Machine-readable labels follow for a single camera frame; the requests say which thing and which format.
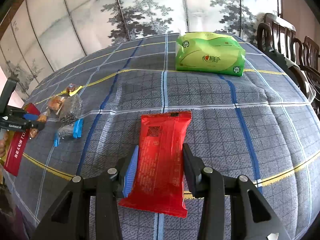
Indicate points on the red and gold tin box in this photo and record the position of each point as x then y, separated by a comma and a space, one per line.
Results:
15, 152

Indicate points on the yellow wrapped candy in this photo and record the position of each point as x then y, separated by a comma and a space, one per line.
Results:
71, 89

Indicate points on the painted landscape folding screen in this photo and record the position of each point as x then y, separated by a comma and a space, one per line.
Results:
75, 17

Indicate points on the dark sesame block packet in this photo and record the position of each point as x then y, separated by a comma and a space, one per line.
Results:
70, 111

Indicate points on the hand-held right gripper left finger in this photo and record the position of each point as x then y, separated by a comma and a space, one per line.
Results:
130, 172

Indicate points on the blue grey plaid tablecloth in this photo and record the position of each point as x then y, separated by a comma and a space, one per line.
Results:
200, 92

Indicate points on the dark wooden chair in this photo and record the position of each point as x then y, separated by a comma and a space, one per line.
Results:
308, 55
275, 35

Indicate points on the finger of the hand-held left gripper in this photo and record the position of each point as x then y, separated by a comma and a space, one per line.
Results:
30, 117
36, 125

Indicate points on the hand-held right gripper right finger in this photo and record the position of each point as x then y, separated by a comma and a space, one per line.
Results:
190, 170

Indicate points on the clear peanut packet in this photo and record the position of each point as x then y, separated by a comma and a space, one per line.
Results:
43, 117

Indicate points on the clear packet of orange snacks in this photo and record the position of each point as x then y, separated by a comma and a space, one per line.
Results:
55, 103

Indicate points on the red snack packet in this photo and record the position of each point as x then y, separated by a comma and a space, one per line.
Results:
160, 155

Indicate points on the person's left hand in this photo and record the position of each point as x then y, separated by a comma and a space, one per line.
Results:
2, 145

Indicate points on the blue-ended clear candy packet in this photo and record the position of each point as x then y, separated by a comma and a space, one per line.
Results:
66, 131

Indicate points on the green tissue pack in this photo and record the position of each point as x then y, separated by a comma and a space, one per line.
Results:
207, 55

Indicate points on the dark cloth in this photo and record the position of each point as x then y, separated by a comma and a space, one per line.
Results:
285, 60

